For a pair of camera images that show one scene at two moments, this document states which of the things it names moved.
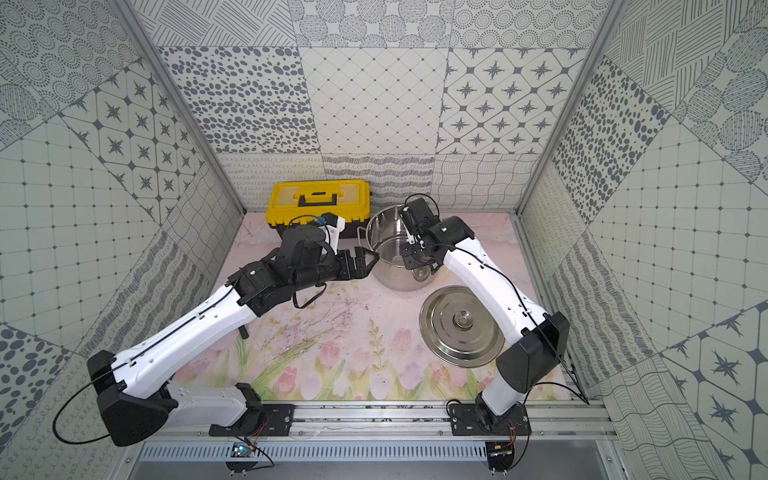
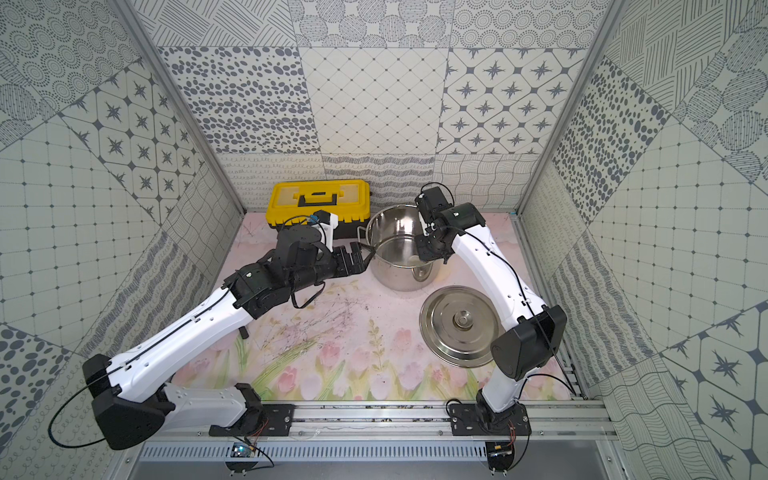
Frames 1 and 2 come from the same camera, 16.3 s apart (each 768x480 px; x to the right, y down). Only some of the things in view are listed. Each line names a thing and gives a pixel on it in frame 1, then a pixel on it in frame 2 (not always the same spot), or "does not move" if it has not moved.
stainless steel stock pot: (384, 235) does not move
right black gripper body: (414, 257) to (428, 249)
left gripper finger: (348, 267) does not move
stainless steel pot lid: (459, 329) does not move
